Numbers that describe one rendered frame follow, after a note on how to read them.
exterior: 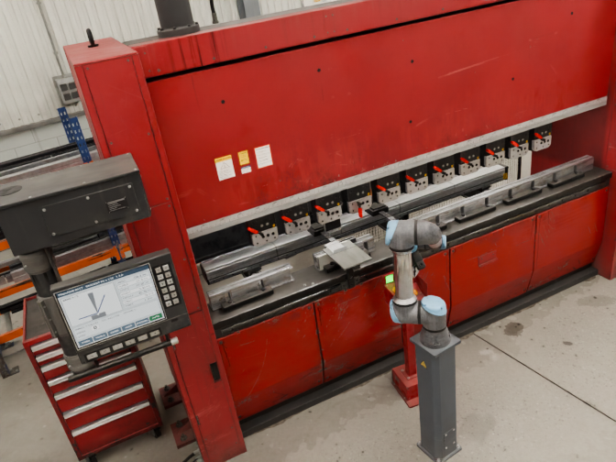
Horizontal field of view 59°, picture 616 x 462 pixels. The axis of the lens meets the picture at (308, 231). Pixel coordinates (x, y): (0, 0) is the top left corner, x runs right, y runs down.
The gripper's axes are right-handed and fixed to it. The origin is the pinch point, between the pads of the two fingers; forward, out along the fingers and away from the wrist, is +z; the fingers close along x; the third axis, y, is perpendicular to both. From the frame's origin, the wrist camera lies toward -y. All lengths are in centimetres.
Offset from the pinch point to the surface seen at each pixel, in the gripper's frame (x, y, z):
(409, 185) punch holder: -18, 38, -36
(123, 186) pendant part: 133, -27, -110
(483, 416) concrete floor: -20, -46, 80
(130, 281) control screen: 142, -33, -73
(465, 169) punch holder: -60, 43, -34
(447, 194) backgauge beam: -64, 68, -2
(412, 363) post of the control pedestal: 5, -6, 62
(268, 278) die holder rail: 78, 28, -9
